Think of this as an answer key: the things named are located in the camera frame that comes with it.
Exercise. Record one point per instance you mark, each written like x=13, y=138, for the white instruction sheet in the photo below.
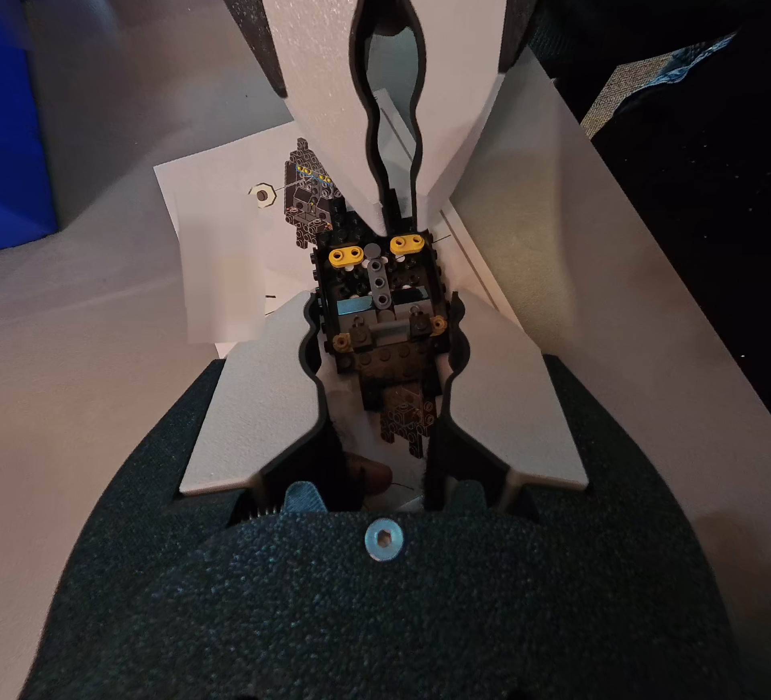
x=211, y=200

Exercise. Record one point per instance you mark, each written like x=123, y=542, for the black lego model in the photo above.
x=379, y=290

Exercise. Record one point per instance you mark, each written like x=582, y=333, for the person's left hand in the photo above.
x=368, y=474

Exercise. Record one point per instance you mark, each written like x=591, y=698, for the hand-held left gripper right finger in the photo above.
x=512, y=405

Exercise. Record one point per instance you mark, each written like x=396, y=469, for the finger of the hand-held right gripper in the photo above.
x=464, y=37
x=313, y=37

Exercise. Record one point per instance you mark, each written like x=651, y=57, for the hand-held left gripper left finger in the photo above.
x=253, y=399

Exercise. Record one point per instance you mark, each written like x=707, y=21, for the blue box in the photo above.
x=24, y=109

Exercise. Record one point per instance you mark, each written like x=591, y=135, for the black speckled cloth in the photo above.
x=692, y=230

